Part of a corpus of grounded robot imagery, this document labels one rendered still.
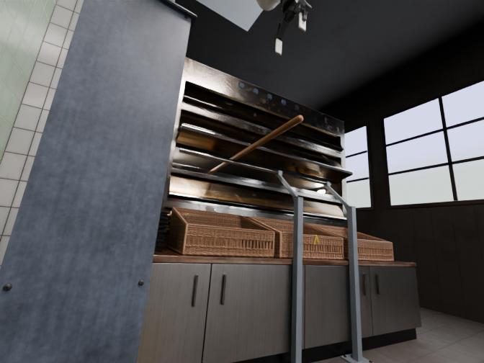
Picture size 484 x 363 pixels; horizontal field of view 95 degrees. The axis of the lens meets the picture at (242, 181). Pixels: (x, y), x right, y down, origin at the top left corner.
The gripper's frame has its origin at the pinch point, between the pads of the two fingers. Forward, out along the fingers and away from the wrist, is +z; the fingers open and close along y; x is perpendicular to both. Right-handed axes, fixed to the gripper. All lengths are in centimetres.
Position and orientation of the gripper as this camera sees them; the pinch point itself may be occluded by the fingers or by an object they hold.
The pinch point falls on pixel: (289, 39)
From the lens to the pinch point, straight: 106.1
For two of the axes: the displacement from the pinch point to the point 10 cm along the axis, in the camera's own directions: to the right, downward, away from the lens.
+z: -0.9, 9.6, -2.5
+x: 8.6, 2.0, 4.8
